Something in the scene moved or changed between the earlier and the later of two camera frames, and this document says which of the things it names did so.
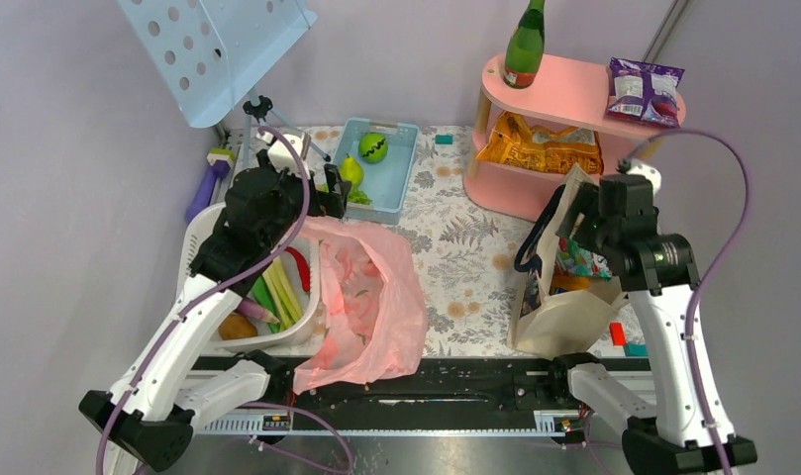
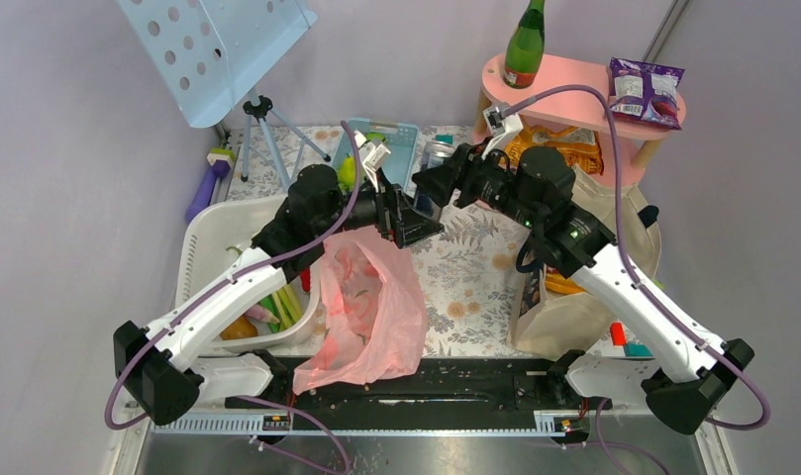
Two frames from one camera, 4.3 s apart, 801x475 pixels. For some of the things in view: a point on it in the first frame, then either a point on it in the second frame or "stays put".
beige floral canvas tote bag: x=548 y=317 stays put
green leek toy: x=282 y=296 stays put
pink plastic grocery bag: x=374 y=306 stays put
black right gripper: x=587 y=203 → x=440 y=183
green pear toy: x=350 y=170 stays put
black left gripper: x=328 y=203 → x=410 y=225
